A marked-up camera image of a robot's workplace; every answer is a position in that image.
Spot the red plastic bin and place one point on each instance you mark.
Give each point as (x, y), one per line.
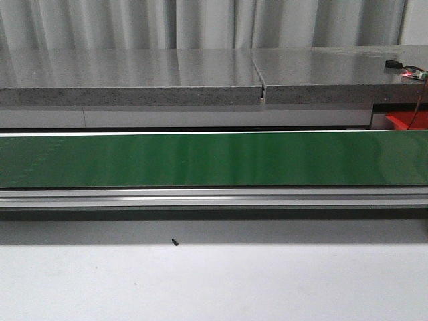
(403, 120)

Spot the aluminium conveyor frame rail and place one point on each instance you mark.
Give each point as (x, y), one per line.
(241, 197)

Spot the left grey stone slab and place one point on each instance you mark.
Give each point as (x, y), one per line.
(136, 77)

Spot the right grey stone slab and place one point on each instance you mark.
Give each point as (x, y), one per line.
(338, 74)

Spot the small black device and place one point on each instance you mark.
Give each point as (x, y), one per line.
(393, 64)

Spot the grey pleated curtain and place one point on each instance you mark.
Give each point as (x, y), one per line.
(199, 24)

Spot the green conveyor belt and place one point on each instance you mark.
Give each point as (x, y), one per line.
(219, 159)

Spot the circuit board with red light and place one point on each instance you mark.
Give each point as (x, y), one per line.
(415, 73)

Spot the grey stone slab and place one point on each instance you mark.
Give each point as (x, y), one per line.
(338, 74)
(136, 77)

